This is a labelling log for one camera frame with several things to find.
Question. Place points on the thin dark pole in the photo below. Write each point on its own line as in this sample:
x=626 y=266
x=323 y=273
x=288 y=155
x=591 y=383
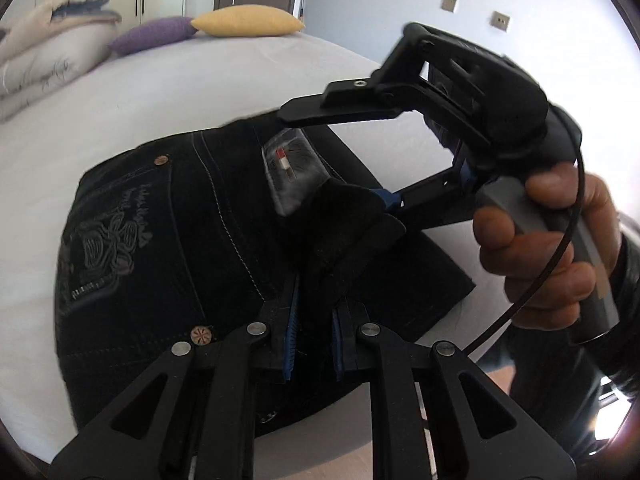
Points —
x=305 y=2

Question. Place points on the black denim pants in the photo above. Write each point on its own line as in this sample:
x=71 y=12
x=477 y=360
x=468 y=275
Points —
x=175 y=240

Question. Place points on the bronze wall socket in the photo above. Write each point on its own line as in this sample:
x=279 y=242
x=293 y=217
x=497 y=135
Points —
x=448 y=3
x=500 y=19

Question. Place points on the yellow cushion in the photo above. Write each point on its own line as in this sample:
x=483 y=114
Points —
x=245 y=20

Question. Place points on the white patterned pillows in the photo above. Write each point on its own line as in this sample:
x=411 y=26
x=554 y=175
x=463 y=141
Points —
x=40 y=60

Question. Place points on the purple cushion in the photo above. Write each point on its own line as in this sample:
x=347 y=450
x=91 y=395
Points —
x=150 y=35

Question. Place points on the person's right hand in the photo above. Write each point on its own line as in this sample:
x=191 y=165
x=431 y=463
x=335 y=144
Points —
x=540 y=270

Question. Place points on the white sheeted bed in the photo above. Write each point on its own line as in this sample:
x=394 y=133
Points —
x=200 y=85

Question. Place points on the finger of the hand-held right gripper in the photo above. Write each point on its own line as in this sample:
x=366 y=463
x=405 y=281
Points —
x=430 y=200
x=340 y=107

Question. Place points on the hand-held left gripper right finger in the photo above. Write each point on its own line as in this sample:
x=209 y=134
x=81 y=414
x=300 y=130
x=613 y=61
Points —
x=342 y=340

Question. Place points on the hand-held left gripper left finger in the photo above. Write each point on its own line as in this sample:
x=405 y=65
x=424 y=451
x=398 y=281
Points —
x=290 y=340

